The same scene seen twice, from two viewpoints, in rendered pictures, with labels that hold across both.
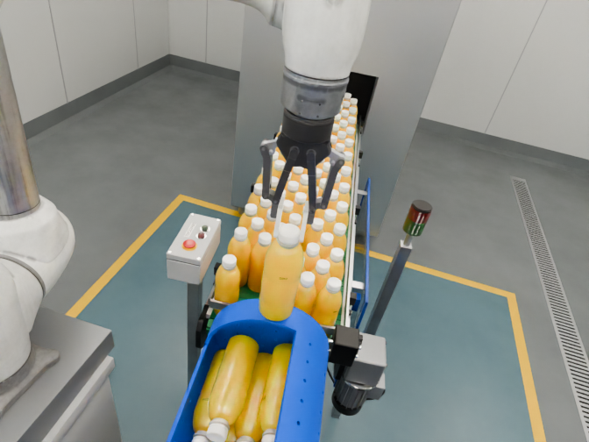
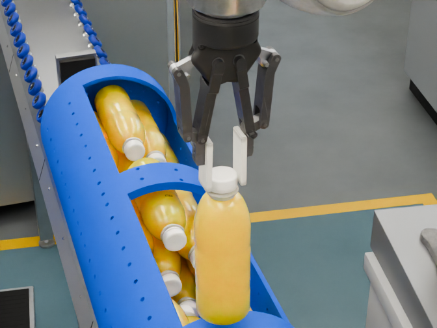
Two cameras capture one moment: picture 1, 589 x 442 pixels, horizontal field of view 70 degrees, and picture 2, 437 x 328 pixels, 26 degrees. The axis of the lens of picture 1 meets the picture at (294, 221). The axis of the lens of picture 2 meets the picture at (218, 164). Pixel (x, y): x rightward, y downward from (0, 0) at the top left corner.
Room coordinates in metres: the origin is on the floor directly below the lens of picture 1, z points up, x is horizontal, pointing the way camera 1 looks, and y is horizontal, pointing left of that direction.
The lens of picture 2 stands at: (1.50, -0.33, 2.12)
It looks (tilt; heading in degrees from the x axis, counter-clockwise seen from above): 33 degrees down; 160
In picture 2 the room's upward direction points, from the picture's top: straight up
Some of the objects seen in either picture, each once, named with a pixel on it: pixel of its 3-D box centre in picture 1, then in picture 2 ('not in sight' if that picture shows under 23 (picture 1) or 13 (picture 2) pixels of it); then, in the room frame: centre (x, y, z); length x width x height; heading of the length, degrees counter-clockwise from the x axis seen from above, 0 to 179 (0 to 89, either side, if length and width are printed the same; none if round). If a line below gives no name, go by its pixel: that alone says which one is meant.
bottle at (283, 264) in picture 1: (281, 274); (222, 249); (0.58, 0.00, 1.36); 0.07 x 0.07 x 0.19
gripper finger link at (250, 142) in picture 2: (270, 203); (253, 135); (0.58, 0.05, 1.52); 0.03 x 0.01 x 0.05; 90
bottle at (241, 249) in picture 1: (238, 258); not in sight; (0.98, 0.15, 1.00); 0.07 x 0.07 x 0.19
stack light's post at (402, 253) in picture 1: (364, 345); not in sight; (1.09, -0.37, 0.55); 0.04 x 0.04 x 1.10; 88
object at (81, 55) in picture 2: not in sight; (79, 82); (-0.61, 0.05, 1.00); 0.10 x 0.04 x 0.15; 88
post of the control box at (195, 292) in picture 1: (194, 353); not in sight; (0.94, 0.28, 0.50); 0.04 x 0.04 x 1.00; 88
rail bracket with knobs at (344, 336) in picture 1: (342, 345); not in sight; (0.76, -0.20, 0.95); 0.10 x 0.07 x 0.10; 88
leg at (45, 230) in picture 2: not in sight; (38, 172); (-1.31, 0.01, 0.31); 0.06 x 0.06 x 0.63; 88
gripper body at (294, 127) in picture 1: (305, 138); (225, 43); (0.58, 0.01, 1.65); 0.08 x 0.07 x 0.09; 90
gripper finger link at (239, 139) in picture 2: (279, 217); (239, 155); (0.58, 0.03, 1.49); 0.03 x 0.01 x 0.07; 0
